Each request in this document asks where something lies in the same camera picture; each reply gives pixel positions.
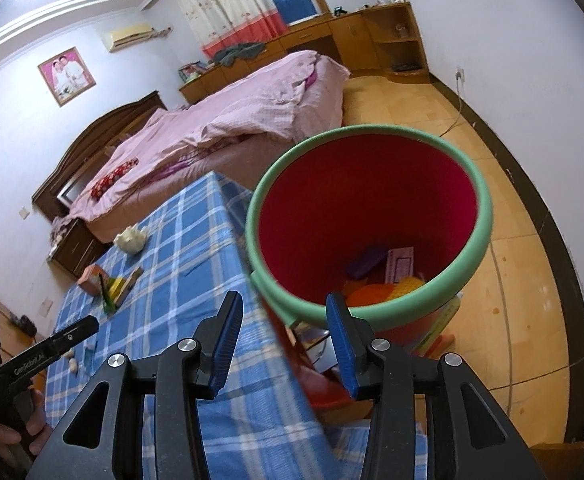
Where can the wall air conditioner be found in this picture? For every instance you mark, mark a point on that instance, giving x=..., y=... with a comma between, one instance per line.
x=127, y=36

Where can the black plug adapter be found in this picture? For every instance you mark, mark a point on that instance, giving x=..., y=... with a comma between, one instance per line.
x=22, y=325

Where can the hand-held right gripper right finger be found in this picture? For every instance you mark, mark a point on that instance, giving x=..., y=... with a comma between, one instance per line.
x=344, y=350

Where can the wooden nightstand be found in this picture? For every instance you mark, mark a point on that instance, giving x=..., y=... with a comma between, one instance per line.
x=79, y=250

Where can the teal and white carton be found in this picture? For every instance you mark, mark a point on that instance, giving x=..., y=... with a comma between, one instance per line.
x=131, y=282

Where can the framed wall photo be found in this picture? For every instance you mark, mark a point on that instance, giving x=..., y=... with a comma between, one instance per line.
x=67, y=76

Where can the clothes pile on nightstand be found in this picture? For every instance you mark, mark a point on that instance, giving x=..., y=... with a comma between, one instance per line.
x=61, y=230

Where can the wooden desk cabinet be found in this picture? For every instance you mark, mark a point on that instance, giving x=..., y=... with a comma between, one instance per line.
x=352, y=35

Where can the yellow spiky curved toy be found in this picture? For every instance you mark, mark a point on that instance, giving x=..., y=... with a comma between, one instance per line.
x=402, y=287

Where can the white wall socket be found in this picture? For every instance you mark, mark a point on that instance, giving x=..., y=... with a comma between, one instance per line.
x=46, y=306

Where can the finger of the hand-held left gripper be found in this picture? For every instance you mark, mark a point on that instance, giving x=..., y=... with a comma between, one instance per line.
x=79, y=331

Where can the wooden wardrobe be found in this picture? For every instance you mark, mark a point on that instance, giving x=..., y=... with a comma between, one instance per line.
x=7, y=330

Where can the orange cardboard box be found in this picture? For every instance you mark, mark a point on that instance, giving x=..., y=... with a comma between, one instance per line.
x=92, y=281

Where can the red floral pillow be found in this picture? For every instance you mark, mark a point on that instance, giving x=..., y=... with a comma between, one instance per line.
x=114, y=177

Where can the glass jar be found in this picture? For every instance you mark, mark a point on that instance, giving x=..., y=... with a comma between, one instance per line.
x=402, y=30

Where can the flat black shelf item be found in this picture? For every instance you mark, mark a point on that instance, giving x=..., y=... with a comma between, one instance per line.
x=406, y=67

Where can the orange plastic item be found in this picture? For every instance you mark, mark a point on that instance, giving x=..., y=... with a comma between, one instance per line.
x=367, y=295

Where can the colourful printed box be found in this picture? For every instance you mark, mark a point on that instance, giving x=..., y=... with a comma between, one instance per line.
x=439, y=327

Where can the red bucket with green rim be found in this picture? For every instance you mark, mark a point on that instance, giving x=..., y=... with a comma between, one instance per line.
x=372, y=200

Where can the white light switch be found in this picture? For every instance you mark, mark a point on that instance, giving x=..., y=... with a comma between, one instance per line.
x=23, y=212

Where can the yellow ridged block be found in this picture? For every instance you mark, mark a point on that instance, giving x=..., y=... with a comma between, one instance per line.
x=117, y=287

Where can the green cone wrapper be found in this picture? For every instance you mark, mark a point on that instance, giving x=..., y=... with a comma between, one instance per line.
x=107, y=297

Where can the dark wooden headboard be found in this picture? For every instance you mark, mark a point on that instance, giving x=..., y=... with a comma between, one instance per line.
x=97, y=135

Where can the cream and red curtain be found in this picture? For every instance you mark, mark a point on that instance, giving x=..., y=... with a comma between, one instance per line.
x=227, y=10

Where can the white paper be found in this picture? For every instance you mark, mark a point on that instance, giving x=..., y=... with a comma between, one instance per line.
x=131, y=240

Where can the pink and white card box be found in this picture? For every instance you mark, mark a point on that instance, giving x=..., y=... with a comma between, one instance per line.
x=400, y=264

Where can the large peanut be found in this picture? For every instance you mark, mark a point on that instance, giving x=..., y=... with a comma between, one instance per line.
x=73, y=366

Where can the person's left hand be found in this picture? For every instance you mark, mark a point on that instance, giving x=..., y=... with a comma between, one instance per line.
x=37, y=425

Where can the purple plastic item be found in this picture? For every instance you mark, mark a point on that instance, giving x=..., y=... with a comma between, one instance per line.
x=367, y=262

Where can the white wall outlet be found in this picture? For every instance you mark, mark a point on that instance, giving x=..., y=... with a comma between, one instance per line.
x=460, y=74

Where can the bed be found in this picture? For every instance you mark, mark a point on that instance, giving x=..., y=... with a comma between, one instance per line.
x=252, y=160

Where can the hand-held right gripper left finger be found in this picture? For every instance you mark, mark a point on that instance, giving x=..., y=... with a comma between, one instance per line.
x=224, y=345

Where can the pink checked duvet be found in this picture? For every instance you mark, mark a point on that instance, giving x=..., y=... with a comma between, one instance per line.
x=232, y=105

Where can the small black desk item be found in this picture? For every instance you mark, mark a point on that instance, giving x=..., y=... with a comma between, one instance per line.
x=340, y=10

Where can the grey clothes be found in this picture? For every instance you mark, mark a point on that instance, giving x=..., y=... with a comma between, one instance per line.
x=239, y=54

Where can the blue plaid tablecloth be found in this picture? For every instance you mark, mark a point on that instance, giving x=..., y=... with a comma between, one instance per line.
x=182, y=240

